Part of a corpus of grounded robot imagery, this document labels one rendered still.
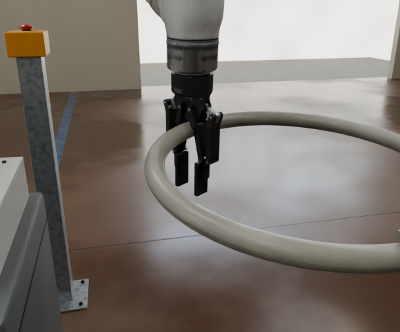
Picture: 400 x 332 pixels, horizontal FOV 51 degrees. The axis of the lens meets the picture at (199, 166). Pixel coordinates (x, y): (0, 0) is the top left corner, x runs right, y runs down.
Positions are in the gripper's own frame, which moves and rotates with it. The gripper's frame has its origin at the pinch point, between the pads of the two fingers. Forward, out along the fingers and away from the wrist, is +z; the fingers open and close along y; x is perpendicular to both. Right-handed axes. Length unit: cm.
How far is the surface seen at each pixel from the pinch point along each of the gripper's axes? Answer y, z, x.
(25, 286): 0.7, 6.8, -34.8
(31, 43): -84, -14, 9
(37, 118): -85, 11, 7
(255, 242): 31.5, -10.3, -20.8
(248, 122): 4.0, -9.0, 11.9
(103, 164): -211, 104, 107
